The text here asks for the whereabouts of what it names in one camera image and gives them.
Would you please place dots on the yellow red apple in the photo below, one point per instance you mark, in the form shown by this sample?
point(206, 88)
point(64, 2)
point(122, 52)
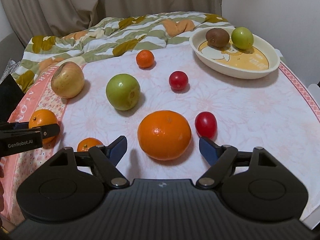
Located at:
point(68, 80)

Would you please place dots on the person's hand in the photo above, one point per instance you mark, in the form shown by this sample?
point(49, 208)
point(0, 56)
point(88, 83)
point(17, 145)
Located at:
point(1, 193)

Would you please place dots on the pink floral table cloth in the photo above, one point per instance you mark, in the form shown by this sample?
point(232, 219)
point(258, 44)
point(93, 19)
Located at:
point(276, 112)

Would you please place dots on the beige curtain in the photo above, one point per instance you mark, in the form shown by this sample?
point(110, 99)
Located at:
point(30, 18)

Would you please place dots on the large orange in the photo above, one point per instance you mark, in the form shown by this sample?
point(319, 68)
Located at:
point(164, 135)
point(42, 117)

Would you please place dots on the large green apple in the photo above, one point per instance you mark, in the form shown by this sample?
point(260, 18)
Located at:
point(123, 92)

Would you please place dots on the small mandarin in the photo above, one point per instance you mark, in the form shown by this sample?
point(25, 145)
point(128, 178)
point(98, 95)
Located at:
point(87, 143)
point(145, 59)

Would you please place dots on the red cherry tomato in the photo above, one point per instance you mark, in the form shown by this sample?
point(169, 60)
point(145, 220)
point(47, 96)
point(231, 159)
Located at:
point(178, 80)
point(206, 125)

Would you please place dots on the open dark laptop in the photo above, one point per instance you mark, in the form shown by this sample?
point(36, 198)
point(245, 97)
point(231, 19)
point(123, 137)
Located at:
point(10, 96)

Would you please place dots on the brown kiwi with sticker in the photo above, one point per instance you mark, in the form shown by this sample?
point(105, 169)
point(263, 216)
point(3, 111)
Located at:
point(217, 37)

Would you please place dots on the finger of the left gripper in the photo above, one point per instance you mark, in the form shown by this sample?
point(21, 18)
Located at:
point(22, 128)

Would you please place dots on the green striped floral duvet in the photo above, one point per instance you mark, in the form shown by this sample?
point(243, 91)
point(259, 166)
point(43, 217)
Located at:
point(111, 37)

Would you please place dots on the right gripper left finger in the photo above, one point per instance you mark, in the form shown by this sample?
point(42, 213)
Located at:
point(105, 159)

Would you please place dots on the cream oval cartoon dish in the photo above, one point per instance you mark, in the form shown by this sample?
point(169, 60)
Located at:
point(254, 63)

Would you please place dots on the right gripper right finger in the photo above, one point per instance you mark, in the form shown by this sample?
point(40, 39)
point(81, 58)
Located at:
point(220, 159)

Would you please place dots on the small green apple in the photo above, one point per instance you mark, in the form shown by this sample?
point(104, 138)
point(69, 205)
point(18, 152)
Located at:
point(242, 38)

